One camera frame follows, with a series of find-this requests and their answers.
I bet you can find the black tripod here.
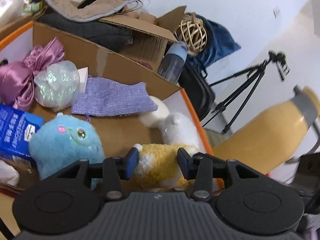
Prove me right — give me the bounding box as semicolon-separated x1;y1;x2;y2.
202;51;291;134

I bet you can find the blue monster plush toy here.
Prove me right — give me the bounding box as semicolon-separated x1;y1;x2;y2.
29;112;105;189

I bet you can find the blue tissue box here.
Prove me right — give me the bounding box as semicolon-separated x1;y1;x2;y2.
0;104;45;162

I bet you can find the yellow thermos jug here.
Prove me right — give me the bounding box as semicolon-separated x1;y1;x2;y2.
212;85;320;178

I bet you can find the blue velvet bag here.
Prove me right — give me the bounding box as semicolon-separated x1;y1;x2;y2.
185;14;242;68

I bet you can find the blue baby bottle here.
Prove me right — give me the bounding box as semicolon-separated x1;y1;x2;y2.
157;41;188;83

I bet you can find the beige fleece slipper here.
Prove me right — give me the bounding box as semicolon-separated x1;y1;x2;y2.
34;0;144;23

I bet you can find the pink satin ribbon bow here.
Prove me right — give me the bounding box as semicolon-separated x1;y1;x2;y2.
0;37;66;112

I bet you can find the small brown cardboard box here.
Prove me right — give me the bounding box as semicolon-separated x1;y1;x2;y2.
0;0;48;42

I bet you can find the red cardboard box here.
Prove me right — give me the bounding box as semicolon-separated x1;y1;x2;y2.
0;20;224;198

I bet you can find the brown open cardboard box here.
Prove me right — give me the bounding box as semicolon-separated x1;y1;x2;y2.
99;5;187;74

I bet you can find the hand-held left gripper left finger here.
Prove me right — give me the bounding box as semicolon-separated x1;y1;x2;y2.
46;147;139;202

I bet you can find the black bag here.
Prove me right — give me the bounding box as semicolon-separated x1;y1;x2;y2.
178;61;216;128

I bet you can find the purple knit pouch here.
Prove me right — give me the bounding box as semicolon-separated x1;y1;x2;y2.
71;74;159;117

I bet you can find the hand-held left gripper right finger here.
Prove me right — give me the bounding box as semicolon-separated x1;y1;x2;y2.
177;148;269;202

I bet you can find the dark grey quilted cloth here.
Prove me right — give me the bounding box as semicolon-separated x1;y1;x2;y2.
37;12;133;53

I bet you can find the white packet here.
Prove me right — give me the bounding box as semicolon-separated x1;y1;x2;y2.
0;0;25;26

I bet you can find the iridescent white plastic bag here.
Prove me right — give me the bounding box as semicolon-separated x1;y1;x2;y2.
34;60;81;112

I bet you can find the wicker ball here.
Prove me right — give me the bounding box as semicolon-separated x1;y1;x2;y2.
175;12;207;56

